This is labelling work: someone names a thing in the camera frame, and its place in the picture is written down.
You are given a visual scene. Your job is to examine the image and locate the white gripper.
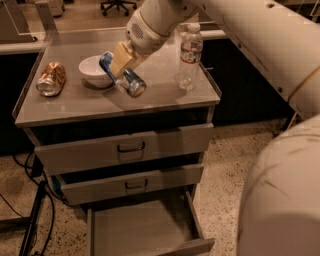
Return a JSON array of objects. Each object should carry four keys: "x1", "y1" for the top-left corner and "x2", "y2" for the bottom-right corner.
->
[{"x1": 110, "y1": 10, "x2": 168, "y2": 77}]

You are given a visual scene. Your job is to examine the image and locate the blue silver redbull can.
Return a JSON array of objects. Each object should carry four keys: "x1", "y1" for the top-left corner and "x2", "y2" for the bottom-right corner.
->
[{"x1": 98, "y1": 51, "x2": 147, "y2": 98}]

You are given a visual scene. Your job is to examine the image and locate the white ceramic bowl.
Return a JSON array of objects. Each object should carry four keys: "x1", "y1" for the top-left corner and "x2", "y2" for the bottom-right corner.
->
[{"x1": 78, "y1": 55, "x2": 112, "y2": 88}]

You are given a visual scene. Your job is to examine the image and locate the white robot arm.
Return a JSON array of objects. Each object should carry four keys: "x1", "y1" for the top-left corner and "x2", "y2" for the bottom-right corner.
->
[{"x1": 112, "y1": 0, "x2": 320, "y2": 256}]

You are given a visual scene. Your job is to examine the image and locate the steel drawer cabinet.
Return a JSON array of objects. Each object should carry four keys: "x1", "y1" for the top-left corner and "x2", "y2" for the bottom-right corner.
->
[{"x1": 12, "y1": 25, "x2": 223, "y2": 256}]

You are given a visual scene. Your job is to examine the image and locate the crushed orange soda can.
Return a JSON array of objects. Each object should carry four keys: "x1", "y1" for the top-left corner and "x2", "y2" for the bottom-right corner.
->
[{"x1": 36, "y1": 62, "x2": 66, "y2": 97}]

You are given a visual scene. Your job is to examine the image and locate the top steel drawer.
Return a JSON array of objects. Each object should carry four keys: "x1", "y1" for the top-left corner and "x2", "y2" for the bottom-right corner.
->
[{"x1": 35, "y1": 123, "x2": 213, "y2": 175}]

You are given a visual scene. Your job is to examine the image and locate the steel drawer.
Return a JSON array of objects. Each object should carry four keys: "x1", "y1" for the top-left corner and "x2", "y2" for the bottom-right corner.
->
[
  {"x1": 87, "y1": 187, "x2": 215, "y2": 256},
  {"x1": 61, "y1": 164, "x2": 204, "y2": 205},
  {"x1": 35, "y1": 123, "x2": 213, "y2": 175}
]

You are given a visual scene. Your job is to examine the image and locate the middle steel drawer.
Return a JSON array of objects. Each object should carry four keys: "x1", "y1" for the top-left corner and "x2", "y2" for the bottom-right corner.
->
[{"x1": 61, "y1": 164, "x2": 204, "y2": 205}]

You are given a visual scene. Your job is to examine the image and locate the bottom steel drawer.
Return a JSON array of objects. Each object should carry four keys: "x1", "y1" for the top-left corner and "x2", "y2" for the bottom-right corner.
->
[{"x1": 87, "y1": 187, "x2": 215, "y2": 256}]

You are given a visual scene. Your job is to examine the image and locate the black office chair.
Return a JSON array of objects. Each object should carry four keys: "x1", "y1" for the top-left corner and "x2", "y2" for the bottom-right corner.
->
[{"x1": 100, "y1": 0, "x2": 137, "y2": 16}]

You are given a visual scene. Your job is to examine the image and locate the clear plastic water bottle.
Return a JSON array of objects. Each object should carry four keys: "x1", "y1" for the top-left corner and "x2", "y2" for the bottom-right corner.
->
[{"x1": 176, "y1": 23, "x2": 203, "y2": 91}]

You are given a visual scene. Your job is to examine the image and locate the black metal stand leg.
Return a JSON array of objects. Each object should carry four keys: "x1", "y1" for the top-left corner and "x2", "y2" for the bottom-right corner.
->
[{"x1": 19, "y1": 181, "x2": 46, "y2": 256}]

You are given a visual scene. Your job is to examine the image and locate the black floor cable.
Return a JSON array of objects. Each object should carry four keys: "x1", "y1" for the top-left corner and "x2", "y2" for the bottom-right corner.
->
[{"x1": 0, "y1": 151, "x2": 73, "y2": 256}]

